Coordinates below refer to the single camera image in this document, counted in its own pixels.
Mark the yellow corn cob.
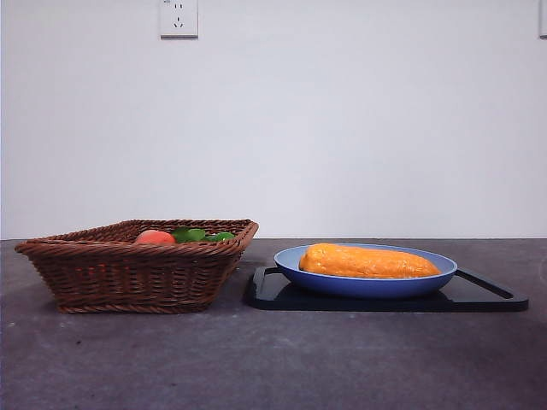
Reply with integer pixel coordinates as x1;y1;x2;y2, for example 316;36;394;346
298;243;443;280

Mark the blue round plate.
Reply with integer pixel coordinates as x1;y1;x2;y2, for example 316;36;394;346
273;244;459;300

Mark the brown wicker basket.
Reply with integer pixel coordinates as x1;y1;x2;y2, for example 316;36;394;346
13;218;261;315

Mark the dark green vegetable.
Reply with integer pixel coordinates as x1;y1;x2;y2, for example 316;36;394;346
171;226;208;244

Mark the black rectangular tray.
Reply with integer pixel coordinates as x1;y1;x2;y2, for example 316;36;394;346
243;265;531;313

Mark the white wall socket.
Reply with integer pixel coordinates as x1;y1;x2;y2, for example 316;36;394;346
160;0;200;40

